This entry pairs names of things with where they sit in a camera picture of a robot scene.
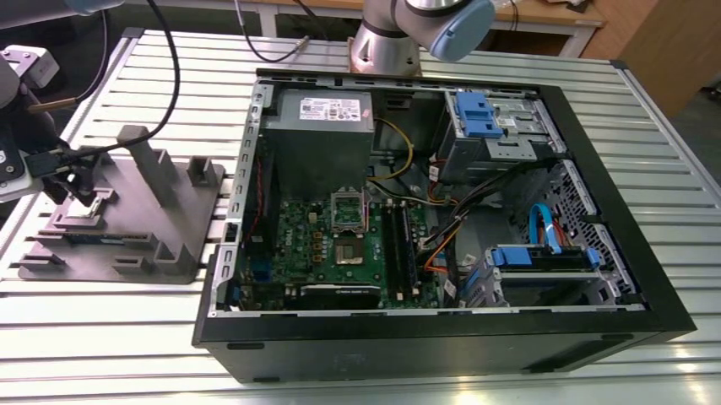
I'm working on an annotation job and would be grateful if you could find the green motherboard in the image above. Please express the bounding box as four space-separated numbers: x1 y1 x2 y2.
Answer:
242 196 446 312

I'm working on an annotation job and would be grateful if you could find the black open PC case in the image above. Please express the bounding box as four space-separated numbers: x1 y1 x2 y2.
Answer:
191 67 698 385

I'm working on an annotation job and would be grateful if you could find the black graphics card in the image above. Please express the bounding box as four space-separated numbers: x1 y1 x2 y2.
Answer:
284 281 386 312

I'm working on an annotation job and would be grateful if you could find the grey cable with metal plug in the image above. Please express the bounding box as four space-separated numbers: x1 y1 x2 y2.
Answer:
234 0 312 62

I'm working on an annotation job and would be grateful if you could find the white desk frame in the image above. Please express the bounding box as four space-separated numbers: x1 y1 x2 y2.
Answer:
256 0 280 38

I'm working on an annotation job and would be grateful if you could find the wooden desk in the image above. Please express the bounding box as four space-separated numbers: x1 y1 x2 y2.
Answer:
489 0 609 58

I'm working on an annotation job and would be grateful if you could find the blue data wire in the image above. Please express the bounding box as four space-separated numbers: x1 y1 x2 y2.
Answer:
527 202 566 256

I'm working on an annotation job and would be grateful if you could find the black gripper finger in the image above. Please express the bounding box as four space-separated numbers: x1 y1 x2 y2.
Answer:
41 167 69 206
71 159 101 208

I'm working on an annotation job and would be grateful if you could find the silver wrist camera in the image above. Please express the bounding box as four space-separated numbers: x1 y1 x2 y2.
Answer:
0 143 36 202

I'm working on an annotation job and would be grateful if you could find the black RAM slot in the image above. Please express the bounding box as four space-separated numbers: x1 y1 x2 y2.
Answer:
381 200 402 299
397 201 423 297

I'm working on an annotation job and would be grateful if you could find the wooden panel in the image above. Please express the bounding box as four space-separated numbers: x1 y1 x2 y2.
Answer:
579 0 721 120

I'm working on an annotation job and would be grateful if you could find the black wire bundle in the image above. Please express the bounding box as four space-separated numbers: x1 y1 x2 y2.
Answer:
425 159 551 252

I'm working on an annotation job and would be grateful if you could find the blue plastic drive latch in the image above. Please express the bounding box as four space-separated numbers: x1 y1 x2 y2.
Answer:
453 90 507 140

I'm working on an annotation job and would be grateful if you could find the thick black camera cable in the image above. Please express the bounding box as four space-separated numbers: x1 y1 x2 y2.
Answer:
71 0 184 158

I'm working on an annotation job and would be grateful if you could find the grey plastic parts rack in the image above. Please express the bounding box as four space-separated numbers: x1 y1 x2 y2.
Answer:
16 125 227 286

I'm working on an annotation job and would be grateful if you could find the silver metal drive cage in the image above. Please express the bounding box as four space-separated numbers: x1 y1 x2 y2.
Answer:
437 88 567 183

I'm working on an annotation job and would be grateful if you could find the grey wrist bracket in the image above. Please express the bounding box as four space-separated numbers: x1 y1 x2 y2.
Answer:
0 45 61 88

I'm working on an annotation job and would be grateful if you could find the orange wire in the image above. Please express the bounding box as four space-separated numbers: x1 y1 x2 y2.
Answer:
422 225 458 278

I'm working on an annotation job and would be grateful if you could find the thin red wire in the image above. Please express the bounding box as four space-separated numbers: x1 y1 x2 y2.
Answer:
248 158 267 231

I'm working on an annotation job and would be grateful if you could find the RAM stick with blue label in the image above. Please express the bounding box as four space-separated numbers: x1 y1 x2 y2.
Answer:
65 235 128 246

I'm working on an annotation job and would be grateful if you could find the CPU socket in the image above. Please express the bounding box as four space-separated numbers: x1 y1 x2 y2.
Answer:
332 234 367 267

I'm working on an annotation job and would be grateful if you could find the yellow wire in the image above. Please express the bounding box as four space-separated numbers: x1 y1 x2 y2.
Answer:
369 116 417 182

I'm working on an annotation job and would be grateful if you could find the silver CPU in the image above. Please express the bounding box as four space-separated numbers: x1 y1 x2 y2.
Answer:
61 197 105 219

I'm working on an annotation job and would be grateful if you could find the grey power supply unit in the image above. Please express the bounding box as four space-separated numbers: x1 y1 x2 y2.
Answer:
262 88 378 193

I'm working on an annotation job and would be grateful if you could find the silver metal disk bay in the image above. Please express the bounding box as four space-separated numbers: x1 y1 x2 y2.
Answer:
458 244 646 309

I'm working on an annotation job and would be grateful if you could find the metal socket cover frame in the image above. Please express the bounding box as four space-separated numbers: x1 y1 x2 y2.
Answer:
328 190 370 235

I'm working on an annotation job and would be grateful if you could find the hard disk in blue carrier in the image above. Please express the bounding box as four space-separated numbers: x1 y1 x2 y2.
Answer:
485 246 602 273

